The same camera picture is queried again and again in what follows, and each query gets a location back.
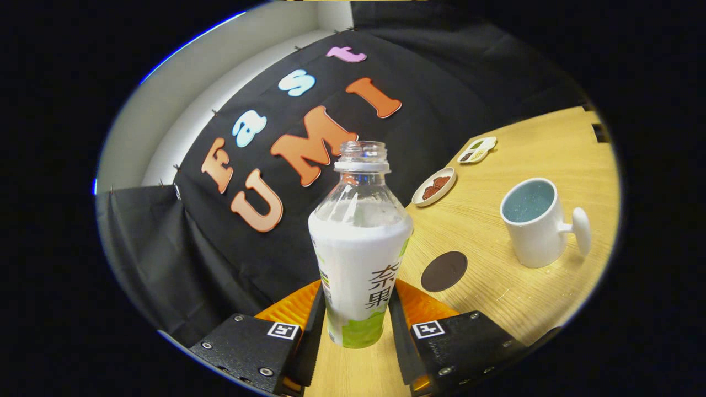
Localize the white divided condiment dish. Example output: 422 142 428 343
457 136 498 164

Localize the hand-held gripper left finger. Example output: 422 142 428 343
189 280 326 396

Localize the clear juice bottle white label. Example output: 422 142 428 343
308 141 414 349

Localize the white oval plate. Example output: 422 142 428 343
411 167 457 208

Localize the white cup with knob handle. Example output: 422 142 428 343
500 178 592 269

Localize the wooden table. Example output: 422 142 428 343
303 105 621 397

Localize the dark brown round coaster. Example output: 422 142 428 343
421 251 468 293

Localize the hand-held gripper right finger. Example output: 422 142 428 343
388 278 563 395

